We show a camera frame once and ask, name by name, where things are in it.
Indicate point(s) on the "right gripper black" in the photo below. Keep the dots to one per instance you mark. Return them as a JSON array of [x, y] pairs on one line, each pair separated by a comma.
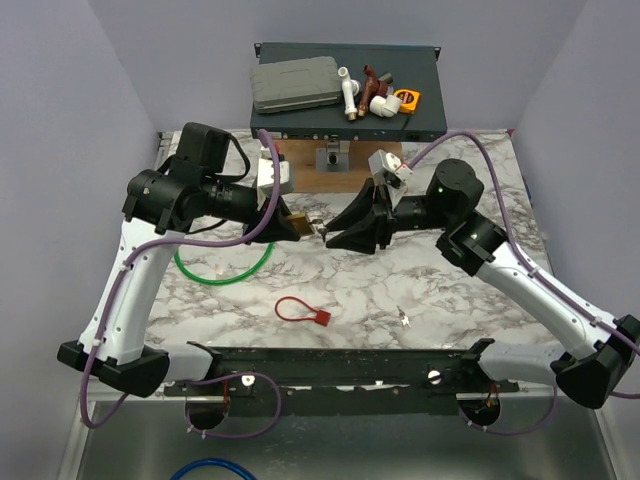
[[365, 236]]

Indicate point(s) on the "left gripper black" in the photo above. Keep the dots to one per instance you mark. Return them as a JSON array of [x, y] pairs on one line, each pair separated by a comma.
[[279, 227]]

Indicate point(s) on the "brass padlock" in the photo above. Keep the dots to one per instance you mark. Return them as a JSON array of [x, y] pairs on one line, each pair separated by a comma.
[[301, 223]]

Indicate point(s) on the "small silver key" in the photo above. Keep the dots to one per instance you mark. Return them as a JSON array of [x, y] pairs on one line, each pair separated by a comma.
[[403, 317]]

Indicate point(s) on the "white pvc elbow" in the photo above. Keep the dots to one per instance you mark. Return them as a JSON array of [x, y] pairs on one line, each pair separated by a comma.
[[385, 107]]

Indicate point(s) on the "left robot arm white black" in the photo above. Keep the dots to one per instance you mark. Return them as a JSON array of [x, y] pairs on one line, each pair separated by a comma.
[[189, 202]]

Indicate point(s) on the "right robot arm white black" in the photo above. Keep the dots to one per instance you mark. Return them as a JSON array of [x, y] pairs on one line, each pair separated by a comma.
[[593, 348]]

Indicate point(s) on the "grey metal stand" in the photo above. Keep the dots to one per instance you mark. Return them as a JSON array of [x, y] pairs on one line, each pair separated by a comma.
[[333, 157]]

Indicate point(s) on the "wooden board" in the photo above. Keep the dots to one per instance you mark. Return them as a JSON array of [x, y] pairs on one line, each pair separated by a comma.
[[301, 156]]

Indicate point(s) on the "yellow tape measure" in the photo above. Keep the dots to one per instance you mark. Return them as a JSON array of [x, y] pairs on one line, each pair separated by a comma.
[[409, 100]]

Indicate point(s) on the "brown pipe valve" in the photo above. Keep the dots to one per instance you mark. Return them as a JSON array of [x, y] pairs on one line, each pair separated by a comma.
[[373, 86]]

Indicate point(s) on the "white pvc pipe fitting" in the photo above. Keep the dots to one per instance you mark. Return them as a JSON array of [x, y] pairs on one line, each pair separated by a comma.
[[350, 88]]

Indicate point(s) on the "grey plastic case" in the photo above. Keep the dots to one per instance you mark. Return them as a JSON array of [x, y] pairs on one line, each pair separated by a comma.
[[295, 84]]

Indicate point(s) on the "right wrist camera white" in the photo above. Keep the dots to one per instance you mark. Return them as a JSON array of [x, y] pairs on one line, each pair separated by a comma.
[[389, 171]]

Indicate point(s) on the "red cable seal lock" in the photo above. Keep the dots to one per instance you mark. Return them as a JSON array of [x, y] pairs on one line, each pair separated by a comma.
[[306, 312]]

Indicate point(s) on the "black mounting rail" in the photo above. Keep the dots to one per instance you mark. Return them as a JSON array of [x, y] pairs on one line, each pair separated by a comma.
[[339, 382]]

